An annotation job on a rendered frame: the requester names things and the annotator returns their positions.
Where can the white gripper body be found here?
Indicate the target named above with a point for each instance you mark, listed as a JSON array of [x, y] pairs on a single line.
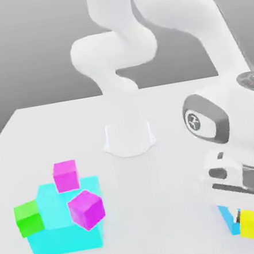
[[225, 196]]

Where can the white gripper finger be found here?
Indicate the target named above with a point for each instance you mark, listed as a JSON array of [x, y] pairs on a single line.
[[234, 213]]

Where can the large cyan box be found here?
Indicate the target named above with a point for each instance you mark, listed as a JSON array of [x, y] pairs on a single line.
[[64, 237]]

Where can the small green cube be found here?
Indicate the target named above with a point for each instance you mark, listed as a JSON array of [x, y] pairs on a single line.
[[28, 218]]

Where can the small magenta cube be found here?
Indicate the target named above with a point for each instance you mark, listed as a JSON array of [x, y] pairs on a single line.
[[66, 176], [86, 209]]

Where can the small yellow cube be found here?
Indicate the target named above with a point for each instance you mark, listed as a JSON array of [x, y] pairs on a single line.
[[253, 224]]

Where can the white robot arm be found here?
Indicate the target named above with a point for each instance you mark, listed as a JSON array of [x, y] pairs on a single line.
[[182, 15]]

